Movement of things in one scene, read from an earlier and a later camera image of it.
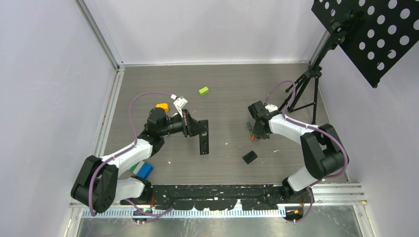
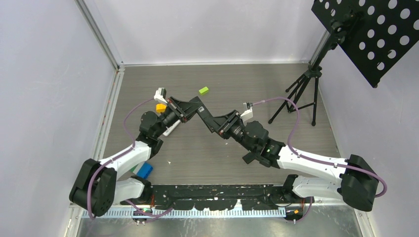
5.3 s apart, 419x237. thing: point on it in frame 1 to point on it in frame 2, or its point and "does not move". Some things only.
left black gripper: x=190 y=127 to x=182 y=110
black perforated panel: x=380 y=33 does not move
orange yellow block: x=164 y=105 does not move
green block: x=203 y=91 does not move
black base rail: x=248 y=197 does not move
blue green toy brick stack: x=142 y=169 does not move
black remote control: x=204 y=138 to x=207 y=118
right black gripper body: x=263 y=134 to x=237 y=129
